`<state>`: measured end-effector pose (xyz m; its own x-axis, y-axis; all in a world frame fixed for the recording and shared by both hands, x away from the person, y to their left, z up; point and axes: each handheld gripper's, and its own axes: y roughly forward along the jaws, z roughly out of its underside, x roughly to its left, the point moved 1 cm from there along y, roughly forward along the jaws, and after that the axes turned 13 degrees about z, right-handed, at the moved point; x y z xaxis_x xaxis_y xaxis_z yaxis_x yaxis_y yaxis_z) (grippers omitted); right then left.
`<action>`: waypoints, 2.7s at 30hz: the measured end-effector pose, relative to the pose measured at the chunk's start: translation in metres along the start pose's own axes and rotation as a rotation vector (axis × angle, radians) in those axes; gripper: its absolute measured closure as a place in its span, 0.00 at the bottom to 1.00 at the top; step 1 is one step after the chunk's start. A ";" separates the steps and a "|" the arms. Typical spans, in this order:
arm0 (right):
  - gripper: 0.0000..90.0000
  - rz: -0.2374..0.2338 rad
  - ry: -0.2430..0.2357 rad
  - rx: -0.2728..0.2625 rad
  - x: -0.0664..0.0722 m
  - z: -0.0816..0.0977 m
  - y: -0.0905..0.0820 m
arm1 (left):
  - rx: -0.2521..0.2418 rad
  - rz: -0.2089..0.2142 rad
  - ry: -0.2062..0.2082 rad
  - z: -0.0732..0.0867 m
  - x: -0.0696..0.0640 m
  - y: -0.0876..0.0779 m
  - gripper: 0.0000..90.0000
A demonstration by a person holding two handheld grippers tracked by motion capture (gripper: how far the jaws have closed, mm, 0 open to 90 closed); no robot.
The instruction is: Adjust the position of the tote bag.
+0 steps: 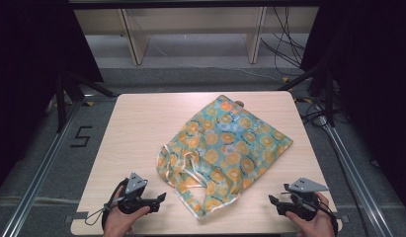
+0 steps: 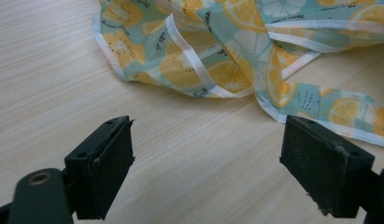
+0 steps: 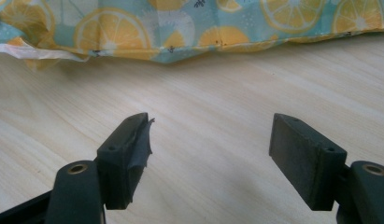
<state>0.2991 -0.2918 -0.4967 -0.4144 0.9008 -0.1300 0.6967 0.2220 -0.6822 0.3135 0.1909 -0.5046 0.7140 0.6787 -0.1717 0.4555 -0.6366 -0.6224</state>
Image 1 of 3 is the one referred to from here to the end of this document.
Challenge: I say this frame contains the hanging black cables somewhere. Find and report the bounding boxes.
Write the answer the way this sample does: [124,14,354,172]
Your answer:
[260,6,307,77]

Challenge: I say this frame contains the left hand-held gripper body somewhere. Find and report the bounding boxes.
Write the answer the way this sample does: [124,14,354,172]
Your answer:
[117,172,150,215]

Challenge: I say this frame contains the aluminium floor rail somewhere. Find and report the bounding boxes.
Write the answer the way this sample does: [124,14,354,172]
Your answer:
[1,98,83,237]
[322,122,394,237]

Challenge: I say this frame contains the black floor cables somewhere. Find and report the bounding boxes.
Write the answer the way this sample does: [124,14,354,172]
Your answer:
[293,95,345,127]

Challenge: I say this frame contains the dark curtain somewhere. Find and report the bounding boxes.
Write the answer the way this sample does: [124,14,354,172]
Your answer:
[0,0,105,198]
[300,0,406,206]

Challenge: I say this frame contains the thin grey cord loop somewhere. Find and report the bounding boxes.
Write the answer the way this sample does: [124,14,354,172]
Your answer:
[84,196,125,227]

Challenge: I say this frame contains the person's left hand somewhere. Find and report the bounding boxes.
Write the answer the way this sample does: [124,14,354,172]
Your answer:
[103,202,151,237]

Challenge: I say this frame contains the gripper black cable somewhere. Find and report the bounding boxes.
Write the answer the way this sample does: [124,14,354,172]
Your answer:
[317,200,340,236]
[101,177,130,231]

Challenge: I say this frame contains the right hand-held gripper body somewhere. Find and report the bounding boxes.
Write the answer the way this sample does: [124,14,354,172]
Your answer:
[283,177,330,222]

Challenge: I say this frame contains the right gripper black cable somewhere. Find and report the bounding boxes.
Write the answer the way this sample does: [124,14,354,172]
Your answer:
[317,200,340,236]

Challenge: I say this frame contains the person's right hand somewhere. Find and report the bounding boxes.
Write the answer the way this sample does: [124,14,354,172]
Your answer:
[284,192,337,237]

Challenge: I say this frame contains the teal bag with orange print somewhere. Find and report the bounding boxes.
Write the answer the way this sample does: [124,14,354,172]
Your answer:
[155,94,294,221]

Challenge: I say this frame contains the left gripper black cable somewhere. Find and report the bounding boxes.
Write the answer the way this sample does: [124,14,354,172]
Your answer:
[101,177,130,231]

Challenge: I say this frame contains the black metal stand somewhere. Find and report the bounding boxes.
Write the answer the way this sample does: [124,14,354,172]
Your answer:
[278,62,337,127]
[55,70,116,132]

